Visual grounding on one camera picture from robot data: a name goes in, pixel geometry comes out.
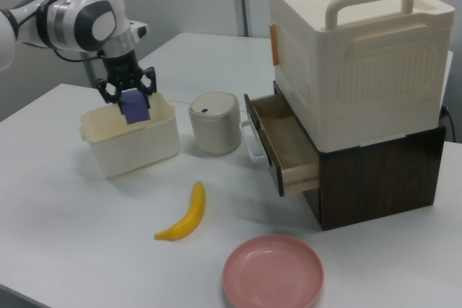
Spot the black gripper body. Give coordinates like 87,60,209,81
103,50,145,91

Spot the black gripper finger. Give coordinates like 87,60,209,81
95,79,122,113
139,66,158,109

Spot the purple foam cube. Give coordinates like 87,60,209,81
120,87,152,125

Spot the cream open plastic box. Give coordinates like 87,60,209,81
79,92,180,179

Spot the cream mini trash bin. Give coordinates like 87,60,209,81
188,91,242,154

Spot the yellow plastic banana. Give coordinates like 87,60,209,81
154,180,206,242

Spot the pink plastic plate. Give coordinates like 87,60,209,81
222,234,325,308

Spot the dark wooden cabinet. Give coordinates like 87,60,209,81
272,80,447,232

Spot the black camera stand pole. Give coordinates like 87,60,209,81
85,58,97,89

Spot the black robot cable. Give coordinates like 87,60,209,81
35,0,106,63

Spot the dark wooden drawer white handle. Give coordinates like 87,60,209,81
239,93,321,197

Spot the cream storage box with handle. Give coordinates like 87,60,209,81
267,0,455,153

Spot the black power cable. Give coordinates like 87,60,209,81
438,105,456,143

